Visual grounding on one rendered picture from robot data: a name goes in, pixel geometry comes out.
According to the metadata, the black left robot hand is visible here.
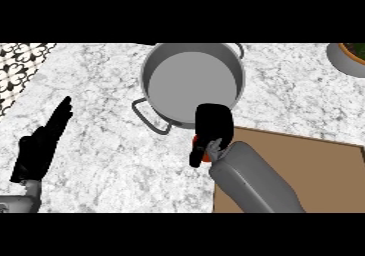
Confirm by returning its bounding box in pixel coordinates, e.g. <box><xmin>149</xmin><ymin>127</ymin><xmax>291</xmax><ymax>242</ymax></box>
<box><xmin>9</xmin><ymin>95</ymin><xmax>74</xmax><ymax>184</ymax></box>

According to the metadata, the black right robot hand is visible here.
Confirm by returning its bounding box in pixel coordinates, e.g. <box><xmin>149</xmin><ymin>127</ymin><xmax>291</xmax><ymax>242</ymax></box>
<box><xmin>187</xmin><ymin>103</ymin><xmax>236</xmax><ymax>169</ymax></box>

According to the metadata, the grey metal pot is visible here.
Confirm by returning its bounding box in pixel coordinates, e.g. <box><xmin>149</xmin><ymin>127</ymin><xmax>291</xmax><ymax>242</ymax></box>
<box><xmin>130</xmin><ymin>42</ymin><xmax>246</xmax><ymax>136</ymax></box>

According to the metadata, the brown flat tray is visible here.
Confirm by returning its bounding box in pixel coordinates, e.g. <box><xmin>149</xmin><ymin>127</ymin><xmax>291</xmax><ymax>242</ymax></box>
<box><xmin>211</xmin><ymin>126</ymin><xmax>365</xmax><ymax>214</ymax></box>

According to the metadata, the black and white patterned mat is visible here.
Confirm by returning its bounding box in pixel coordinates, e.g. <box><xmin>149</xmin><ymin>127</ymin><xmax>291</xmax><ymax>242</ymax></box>
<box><xmin>0</xmin><ymin>42</ymin><xmax>57</xmax><ymax>130</ymax></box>

